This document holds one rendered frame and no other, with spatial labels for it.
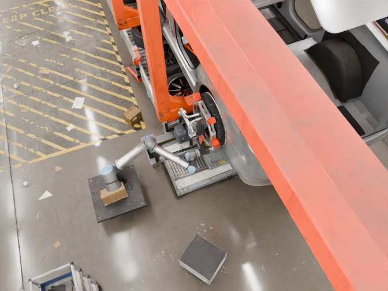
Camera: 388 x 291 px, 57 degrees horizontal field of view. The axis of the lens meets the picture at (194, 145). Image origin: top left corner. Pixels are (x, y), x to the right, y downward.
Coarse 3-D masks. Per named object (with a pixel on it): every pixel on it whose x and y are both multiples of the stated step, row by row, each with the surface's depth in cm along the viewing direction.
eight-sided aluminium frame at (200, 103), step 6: (192, 102) 425; (198, 102) 401; (198, 108) 432; (204, 108) 399; (204, 114) 392; (210, 114) 393; (210, 132) 395; (204, 138) 435; (210, 138) 403; (210, 144) 412
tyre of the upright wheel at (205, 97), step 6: (204, 96) 402; (210, 96) 399; (210, 102) 393; (216, 102) 393; (210, 108) 392; (216, 108) 391; (216, 114) 389; (216, 120) 389; (216, 126) 395; (222, 126) 392; (222, 132) 395; (222, 138) 400; (222, 144) 412
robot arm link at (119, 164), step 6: (144, 144) 418; (132, 150) 424; (138, 150) 421; (144, 150) 422; (126, 156) 425; (132, 156) 424; (114, 162) 429; (120, 162) 428; (126, 162) 428; (120, 168) 430
